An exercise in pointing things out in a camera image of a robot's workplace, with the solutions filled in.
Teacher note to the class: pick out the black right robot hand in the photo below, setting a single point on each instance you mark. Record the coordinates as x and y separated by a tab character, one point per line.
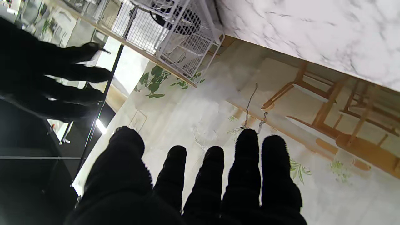
37	75

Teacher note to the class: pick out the black metal pole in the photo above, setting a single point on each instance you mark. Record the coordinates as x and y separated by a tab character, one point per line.
103	103

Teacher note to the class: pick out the printed backdrop curtain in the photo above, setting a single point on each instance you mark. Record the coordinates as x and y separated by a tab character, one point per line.
237	109

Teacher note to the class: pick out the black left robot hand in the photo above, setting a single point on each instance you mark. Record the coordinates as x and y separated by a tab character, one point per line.
243	187

